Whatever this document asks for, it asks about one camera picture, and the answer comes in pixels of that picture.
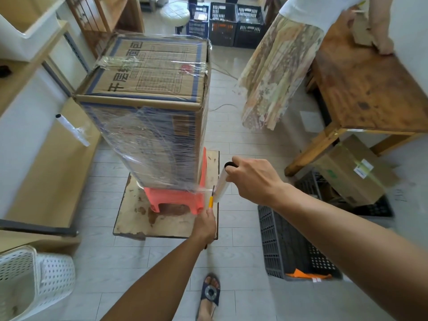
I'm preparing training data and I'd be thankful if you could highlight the person's left hand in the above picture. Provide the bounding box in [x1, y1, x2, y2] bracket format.
[190, 207, 217, 246]

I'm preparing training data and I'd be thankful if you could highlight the person's right hand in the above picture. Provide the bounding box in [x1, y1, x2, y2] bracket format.
[224, 156, 289, 207]

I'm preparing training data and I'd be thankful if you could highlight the stretch film roll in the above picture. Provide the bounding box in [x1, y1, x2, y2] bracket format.
[212, 161, 239, 204]

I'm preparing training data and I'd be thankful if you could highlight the blue printed cardboard box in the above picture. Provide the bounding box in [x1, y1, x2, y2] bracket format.
[73, 33, 213, 193]

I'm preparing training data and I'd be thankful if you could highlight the person's left forearm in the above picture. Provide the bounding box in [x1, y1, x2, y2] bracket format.
[100, 237, 208, 321]

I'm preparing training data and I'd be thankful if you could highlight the person's right forearm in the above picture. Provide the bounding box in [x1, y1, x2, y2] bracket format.
[274, 183, 428, 321]

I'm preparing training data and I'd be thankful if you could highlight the person's right foot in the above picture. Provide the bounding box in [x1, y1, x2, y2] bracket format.
[196, 273, 221, 321]

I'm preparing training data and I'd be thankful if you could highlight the taped brown carton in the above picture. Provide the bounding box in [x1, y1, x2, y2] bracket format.
[313, 134, 400, 207]

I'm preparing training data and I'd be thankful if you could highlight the pink plastic stool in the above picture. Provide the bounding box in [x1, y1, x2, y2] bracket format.
[144, 147, 208, 215]

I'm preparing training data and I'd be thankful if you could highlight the black plastic crate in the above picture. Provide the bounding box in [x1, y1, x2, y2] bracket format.
[234, 4, 265, 49]
[209, 1, 239, 47]
[257, 204, 343, 281]
[294, 170, 395, 218]

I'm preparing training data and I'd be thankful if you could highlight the worn white square table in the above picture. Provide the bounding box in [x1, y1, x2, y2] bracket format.
[113, 149, 220, 240]

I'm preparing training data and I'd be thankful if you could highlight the orange plastic tool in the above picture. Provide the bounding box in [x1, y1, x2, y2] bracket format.
[286, 267, 333, 283]

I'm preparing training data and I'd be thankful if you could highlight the brown wooden table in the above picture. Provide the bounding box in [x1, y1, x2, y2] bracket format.
[284, 9, 428, 177]

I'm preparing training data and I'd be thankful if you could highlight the light wooden shelf unit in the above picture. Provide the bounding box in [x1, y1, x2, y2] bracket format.
[0, 20, 103, 255]

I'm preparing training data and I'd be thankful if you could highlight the blue plastic crate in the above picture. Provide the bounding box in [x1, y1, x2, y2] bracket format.
[186, 3, 210, 39]

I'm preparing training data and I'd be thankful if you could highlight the thin white roll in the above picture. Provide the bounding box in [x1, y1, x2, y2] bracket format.
[55, 113, 91, 148]

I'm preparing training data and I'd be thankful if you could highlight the white perforated basket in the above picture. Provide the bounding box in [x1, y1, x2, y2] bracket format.
[0, 245, 77, 321]

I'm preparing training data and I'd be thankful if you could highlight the white round swivel stool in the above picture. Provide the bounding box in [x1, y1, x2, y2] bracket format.
[160, 1, 191, 34]

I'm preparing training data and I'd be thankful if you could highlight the brown wooden ladder shelf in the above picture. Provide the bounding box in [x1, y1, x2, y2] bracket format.
[65, 0, 145, 59]

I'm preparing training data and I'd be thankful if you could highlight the white bin yellow lid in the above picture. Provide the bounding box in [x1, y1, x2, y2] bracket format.
[0, 0, 66, 62]

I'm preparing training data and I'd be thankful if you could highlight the thin floor cable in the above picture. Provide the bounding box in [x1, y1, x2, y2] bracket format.
[209, 62, 239, 112]

